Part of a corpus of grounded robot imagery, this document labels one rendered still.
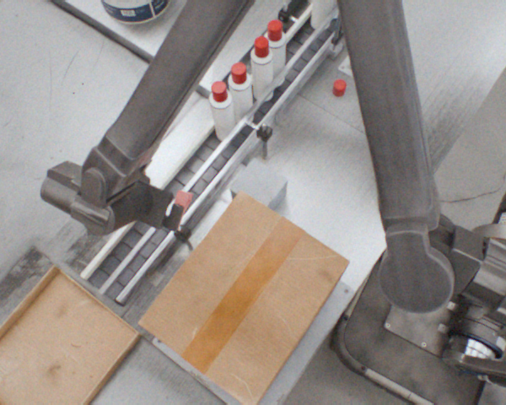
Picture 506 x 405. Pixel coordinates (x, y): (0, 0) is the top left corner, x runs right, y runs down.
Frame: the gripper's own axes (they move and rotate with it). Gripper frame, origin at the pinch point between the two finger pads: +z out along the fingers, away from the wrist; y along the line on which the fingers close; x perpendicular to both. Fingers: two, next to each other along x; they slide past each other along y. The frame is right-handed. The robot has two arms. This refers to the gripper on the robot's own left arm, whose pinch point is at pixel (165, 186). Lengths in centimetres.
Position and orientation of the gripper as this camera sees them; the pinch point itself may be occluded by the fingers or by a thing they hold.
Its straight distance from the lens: 90.5
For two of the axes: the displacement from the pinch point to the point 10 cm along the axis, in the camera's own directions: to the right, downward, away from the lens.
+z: 3.4, -2.4, 9.1
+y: -8.8, -4.2, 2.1
